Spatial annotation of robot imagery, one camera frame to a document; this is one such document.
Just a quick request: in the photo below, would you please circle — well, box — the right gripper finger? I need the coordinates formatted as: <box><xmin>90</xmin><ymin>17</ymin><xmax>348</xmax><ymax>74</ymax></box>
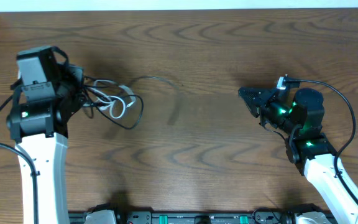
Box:
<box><xmin>245</xmin><ymin>99</ymin><xmax>260</xmax><ymax>118</ymax></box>
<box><xmin>238</xmin><ymin>87</ymin><xmax>275</xmax><ymax>105</ymax></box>

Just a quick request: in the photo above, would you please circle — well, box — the left camera black cable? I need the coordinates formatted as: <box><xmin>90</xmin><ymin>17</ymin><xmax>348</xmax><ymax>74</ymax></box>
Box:
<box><xmin>0</xmin><ymin>93</ymin><xmax>40</xmax><ymax>224</ymax></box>

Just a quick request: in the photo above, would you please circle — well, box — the camera black cable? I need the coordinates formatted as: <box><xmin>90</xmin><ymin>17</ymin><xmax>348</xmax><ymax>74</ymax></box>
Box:
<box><xmin>0</xmin><ymin>93</ymin><xmax>40</xmax><ymax>224</ymax></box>
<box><xmin>283</xmin><ymin>74</ymin><xmax>358</xmax><ymax>224</ymax></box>

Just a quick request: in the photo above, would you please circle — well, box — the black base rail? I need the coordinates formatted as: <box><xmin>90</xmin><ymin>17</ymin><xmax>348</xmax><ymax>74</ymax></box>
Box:
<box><xmin>68</xmin><ymin>204</ymin><xmax>337</xmax><ymax>224</ymax></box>

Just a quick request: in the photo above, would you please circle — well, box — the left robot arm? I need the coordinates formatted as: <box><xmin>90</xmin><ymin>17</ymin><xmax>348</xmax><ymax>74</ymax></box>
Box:
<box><xmin>6</xmin><ymin>46</ymin><xmax>85</xmax><ymax>223</ymax></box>

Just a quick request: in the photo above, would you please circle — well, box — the white cable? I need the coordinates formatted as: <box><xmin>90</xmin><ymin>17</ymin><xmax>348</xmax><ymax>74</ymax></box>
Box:
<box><xmin>84</xmin><ymin>79</ymin><xmax>137</xmax><ymax>120</ymax></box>

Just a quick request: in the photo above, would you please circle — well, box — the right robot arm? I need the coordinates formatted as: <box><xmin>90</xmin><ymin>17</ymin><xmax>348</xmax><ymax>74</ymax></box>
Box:
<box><xmin>238</xmin><ymin>87</ymin><xmax>358</xmax><ymax>223</ymax></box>

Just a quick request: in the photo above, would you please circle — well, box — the right camera black cable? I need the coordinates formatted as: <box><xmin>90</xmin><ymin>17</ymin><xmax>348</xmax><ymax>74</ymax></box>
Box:
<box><xmin>283</xmin><ymin>74</ymin><xmax>358</xmax><ymax>224</ymax></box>

